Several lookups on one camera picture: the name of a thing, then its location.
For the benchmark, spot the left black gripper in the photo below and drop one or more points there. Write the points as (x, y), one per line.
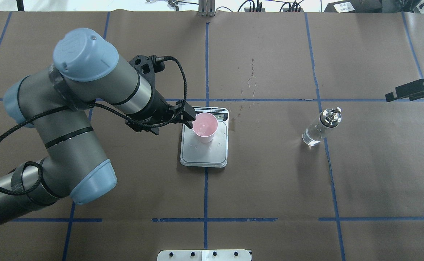
(156, 105)

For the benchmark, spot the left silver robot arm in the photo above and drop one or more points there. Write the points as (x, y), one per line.
(87, 72)

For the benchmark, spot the aluminium frame post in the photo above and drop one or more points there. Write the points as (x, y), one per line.
(206, 8)

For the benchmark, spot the pink plastic cup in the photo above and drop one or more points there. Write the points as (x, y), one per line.
(205, 126)

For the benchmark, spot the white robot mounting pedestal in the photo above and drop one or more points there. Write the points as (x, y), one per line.
(205, 255)

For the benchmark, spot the silver digital kitchen scale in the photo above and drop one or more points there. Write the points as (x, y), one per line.
(206, 144)

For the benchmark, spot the glass sauce bottle metal spout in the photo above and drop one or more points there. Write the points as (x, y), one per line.
(328, 120)

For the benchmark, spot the black box white label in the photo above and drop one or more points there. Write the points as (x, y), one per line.
(354, 6)

